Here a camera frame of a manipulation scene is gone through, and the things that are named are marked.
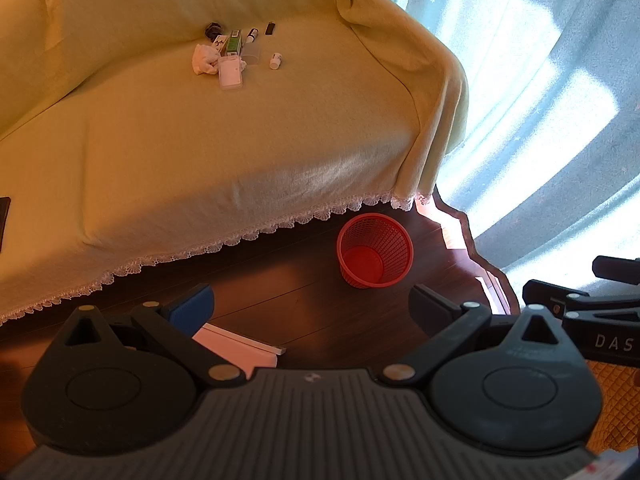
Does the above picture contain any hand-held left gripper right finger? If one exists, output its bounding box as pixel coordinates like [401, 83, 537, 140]
[376, 283, 568, 388]

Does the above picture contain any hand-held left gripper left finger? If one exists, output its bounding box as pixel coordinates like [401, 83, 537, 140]
[62, 283, 247, 388]

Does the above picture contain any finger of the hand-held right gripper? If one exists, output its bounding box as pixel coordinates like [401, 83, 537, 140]
[522, 279, 640, 322]
[592, 255, 640, 281]

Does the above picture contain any red plastic mesh basket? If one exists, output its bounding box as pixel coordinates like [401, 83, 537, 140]
[336, 212, 415, 289]

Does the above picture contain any white plastic case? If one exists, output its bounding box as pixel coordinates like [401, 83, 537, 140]
[218, 56, 244, 92]

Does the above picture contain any orange quilted cushion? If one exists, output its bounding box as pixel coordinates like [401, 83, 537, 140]
[585, 357, 640, 466]

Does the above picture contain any white flat box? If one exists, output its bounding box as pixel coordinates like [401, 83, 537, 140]
[192, 324, 288, 380]

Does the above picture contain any dark wooden scalloped table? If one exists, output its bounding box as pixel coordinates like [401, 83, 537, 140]
[415, 182, 523, 318]

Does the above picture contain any yellow covered sofa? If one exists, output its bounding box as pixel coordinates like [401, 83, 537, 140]
[0, 0, 471, 328]

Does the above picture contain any light blue star curtain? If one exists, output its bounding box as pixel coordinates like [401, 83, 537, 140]
[350, 0, 640, 306]

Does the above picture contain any black phone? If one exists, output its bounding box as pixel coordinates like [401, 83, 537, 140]
[0, 196, 12, 253]

